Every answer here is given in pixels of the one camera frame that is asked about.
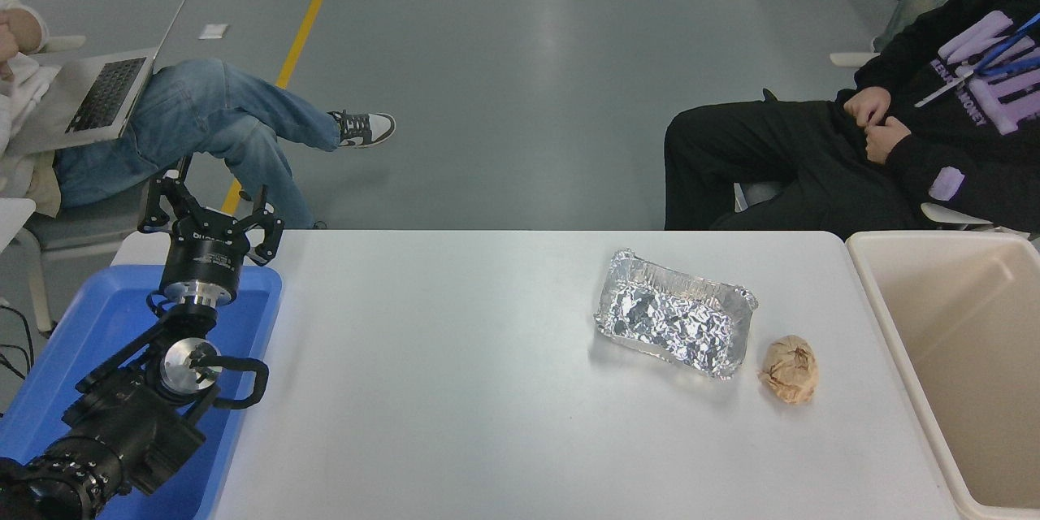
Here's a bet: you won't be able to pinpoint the crumpled tan paper ball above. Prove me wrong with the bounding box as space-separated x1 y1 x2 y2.
759 335 819 405

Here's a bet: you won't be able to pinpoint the blue lanyard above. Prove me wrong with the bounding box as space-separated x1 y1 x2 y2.
914 12 1040 108

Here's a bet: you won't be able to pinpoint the person with lanyard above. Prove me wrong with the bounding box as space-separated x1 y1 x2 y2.
664 0 1040 238

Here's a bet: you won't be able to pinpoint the person with laptop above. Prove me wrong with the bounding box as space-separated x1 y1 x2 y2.
0 0 397 230

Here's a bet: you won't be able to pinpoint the crinkled foil tray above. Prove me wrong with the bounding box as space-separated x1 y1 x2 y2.
593 249 760 381

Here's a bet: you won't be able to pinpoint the blue plastic tray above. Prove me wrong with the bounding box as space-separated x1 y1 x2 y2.
0 262 284 520

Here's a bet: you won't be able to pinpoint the grey chair with white legs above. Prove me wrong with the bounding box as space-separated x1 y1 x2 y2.
15 179 159 336

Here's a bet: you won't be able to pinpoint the lanyard person's left hand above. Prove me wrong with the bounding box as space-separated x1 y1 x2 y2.
864 116 912 165

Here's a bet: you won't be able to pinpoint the silver laptop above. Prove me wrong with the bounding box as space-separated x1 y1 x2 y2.
6 0 198 155

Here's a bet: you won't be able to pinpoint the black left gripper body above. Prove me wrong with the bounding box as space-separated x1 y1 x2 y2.
160 211 251 287

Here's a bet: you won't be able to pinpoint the white side table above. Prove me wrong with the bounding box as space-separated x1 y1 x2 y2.
0 197 38 251

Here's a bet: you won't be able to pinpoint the lanyard person's right hand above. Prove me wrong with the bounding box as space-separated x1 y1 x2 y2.
843 86 892 129

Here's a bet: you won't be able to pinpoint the laptop person's left hand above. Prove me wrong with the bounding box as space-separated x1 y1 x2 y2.
0 12 41 58

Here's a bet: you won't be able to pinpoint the large pale bin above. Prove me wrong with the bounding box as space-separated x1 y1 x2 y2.
845 231 1040 520

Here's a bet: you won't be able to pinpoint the black floor cables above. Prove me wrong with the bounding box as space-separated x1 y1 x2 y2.
0 302 37 381

